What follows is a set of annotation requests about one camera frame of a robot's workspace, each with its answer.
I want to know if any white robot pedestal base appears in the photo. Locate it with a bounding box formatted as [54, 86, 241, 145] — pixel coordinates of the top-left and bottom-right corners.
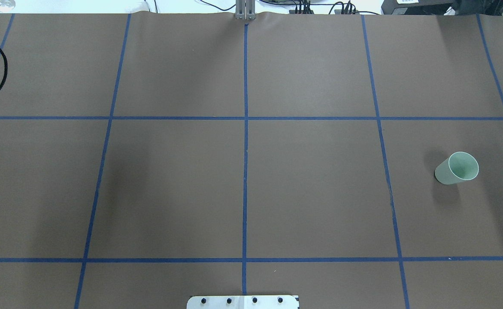
[186, 294, 300, 309]

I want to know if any aluminium frame post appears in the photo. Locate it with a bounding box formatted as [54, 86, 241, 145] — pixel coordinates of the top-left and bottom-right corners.
[235, 0, 257, 20]

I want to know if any green plastic cup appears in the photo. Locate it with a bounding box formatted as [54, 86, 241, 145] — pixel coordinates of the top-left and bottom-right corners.
[434, 152, 479, 185]

